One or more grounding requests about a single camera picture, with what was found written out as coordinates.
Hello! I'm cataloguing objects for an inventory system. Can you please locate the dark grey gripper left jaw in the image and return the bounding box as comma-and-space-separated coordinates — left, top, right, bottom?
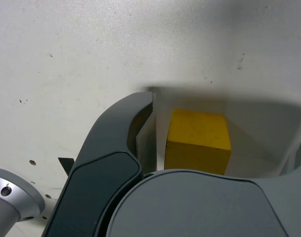
43, 91, 157, 237

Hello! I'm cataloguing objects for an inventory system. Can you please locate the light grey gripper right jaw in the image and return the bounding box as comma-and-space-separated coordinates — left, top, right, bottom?
96, 134, 301, 237

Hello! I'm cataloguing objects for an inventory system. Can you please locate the yellow cube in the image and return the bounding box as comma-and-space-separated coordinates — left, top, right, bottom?
164, 109, 232, 176

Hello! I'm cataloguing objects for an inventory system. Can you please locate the black tape strip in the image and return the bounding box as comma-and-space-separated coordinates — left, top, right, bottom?
57, 157, 75, 177

